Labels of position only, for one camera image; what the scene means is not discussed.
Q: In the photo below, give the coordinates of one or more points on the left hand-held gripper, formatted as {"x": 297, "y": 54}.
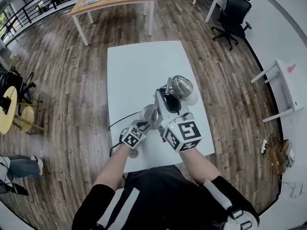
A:
{"x": 132, "y": 138}

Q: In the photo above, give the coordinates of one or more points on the wooden-top table with white legs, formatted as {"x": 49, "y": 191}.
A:
{"x": 124, "y": 0}

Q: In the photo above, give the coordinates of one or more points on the white rectangular table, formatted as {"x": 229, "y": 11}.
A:
{"x": 144, "y": 68}

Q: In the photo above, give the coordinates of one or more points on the person's left forearm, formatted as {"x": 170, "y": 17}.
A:
{"x": 112, "y": 166}

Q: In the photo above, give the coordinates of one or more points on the person's black white-striped clothing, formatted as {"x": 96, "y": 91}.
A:
{"x": 158, "y": 193}

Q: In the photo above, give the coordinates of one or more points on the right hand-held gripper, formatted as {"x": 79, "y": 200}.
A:
{"x": 184, "y": 133}

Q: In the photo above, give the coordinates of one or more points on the yellow round two-tier table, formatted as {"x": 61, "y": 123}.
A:
{"x": 9, "y": 118}

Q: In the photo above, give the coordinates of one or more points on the silver desk lamp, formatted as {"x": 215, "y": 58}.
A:
{"x": 182, "y": 86}

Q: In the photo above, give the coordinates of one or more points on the cardboard box with electronics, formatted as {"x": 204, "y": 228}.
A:
{"x": 278, "y": 154}

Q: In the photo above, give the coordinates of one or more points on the black metal railing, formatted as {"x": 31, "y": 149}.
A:
{"x": 52, "y": 0}

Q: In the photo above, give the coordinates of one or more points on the person's right forearm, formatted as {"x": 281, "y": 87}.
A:
{"x": 199, "y": 166}

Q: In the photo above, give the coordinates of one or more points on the black flat device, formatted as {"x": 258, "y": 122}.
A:
{"x": 6, "y": 103}

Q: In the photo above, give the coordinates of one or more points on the pink paper piece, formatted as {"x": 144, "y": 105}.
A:
{"x": 291, "y": 69}

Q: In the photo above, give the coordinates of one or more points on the black mesh office chair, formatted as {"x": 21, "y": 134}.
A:
{"x": 233, "y": 13}

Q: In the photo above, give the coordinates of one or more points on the white power strip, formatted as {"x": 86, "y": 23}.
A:
{"x": 264, "y": 146}

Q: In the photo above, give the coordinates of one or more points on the black plastic-wrapped chair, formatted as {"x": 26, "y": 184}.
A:
{"x": 9, "y": 78}

